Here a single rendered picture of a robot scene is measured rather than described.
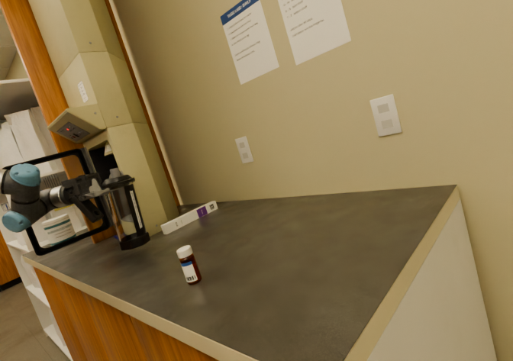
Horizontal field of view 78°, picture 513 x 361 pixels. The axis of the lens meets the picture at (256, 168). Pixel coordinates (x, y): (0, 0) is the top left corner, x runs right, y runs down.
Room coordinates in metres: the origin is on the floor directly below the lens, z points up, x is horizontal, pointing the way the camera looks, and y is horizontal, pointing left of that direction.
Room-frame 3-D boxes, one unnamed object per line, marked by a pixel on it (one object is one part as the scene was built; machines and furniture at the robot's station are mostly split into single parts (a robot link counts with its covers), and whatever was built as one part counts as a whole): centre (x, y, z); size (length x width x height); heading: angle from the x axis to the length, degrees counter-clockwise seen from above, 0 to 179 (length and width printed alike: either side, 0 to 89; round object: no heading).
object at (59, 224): (1.40, 0.87, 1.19); 0.30 x 0.01 x 0.40; 125
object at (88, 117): (1.35, 0.67, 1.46); 0.32 x 0.12 x 0.10; 44
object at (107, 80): (1.48, 0.54, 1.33); 0.32 x 0.25 x 0.77; 44
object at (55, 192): (1.12, 0.67, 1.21); 0.08 x 0.05 x 0.08; 166
